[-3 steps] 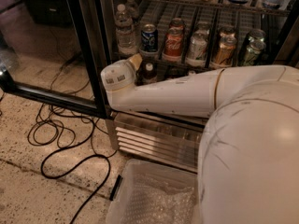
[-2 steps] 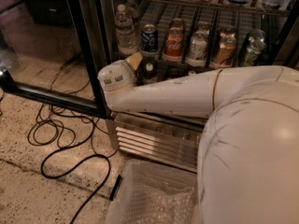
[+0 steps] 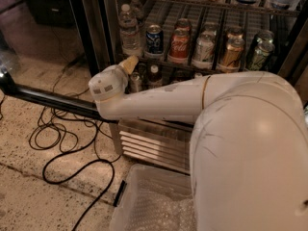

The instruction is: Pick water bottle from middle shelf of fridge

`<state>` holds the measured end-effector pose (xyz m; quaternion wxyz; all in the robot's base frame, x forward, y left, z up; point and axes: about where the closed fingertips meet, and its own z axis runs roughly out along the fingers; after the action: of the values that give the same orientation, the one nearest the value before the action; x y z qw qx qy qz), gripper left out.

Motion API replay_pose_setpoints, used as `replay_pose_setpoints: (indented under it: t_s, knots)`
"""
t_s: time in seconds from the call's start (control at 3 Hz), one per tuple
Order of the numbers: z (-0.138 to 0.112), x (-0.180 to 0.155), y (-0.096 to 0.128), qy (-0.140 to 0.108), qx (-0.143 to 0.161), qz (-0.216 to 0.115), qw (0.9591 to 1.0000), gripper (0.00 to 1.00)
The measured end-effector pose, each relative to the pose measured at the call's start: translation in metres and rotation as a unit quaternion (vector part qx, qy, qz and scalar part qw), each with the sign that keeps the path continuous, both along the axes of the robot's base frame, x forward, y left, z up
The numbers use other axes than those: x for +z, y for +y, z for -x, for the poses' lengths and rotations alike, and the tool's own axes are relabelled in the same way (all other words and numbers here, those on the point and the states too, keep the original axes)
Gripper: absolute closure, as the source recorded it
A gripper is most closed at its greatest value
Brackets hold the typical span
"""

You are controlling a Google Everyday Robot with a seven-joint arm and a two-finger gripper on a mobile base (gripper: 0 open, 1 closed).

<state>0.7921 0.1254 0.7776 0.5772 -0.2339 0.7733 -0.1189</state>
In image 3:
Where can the green soda can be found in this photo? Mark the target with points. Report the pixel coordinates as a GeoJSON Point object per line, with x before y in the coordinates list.
{"type": "Point", "coordinates": [260, 50]}

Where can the silver can bottom shelf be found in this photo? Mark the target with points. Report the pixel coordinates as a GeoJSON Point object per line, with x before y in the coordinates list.
{"type": "Point", "coordinates": [135, 82]}

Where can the silver diet soda can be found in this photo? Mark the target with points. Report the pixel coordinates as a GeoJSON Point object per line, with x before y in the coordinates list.
{"type": "Point", "coordinates": [204, 50]}

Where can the bubble wrap sheet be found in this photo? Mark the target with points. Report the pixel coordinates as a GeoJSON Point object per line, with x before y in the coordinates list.
{"type": "Point", "coordinates": [160, 208]}

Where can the gold soda can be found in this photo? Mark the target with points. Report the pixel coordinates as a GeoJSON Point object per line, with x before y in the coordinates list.
{"type": "Point", "coordinates": [230, 60]}

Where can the clear water bottle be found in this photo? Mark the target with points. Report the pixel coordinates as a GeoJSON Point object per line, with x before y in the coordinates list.
{"type": "Point", "coordinates": [129, 31]}
{"type": "Point", "coordinates": [137, 8]}

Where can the brown drink bottle left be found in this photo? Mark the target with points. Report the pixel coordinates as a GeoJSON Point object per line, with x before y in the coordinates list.
{"type": "Point", "coordinates": [155, 78]}

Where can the rear red soda can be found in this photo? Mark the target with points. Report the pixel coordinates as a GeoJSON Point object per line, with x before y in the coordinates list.
{"type": "Point", "coordinates": [184, 24]}

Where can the clear plastic bin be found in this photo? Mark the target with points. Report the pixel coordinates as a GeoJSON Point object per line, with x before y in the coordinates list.
{"type": "Point", "coordinates": [137, 173]}

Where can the brown drink bottle right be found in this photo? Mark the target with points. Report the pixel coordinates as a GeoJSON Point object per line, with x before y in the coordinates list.
{"type": "Point", "coordinates": [198, 75]}

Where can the stainless steel fridge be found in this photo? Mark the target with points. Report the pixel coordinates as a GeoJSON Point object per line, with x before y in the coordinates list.
{"type": "Point", "coordinates": [166, 144]}

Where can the red Coca-Cola can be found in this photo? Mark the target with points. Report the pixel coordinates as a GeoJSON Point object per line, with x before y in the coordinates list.
{"type": "Point", "coordinates": [179, 46]}

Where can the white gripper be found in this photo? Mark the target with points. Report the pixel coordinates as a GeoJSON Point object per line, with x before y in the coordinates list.
{"type": "Point", "coordinates": [108, 81]}

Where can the blue Pepsi can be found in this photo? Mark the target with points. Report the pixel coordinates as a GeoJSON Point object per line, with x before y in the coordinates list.
{"type": "Point", "coordinates": [154, 39]}

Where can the open glass fridge door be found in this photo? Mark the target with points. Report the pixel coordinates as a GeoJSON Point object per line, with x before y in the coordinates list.
{"type": "Point", "coordinates": [49, 51]}

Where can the brown drink bottle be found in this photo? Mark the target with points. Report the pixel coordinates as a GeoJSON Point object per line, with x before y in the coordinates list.
{"type": "Point", "coordinates": [155, 78]}
{"type": "Point", "coordinates": [198, 75]}

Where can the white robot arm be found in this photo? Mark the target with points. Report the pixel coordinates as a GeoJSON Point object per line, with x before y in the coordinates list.
{"type": "Point", "coordinates": [248, 149]}

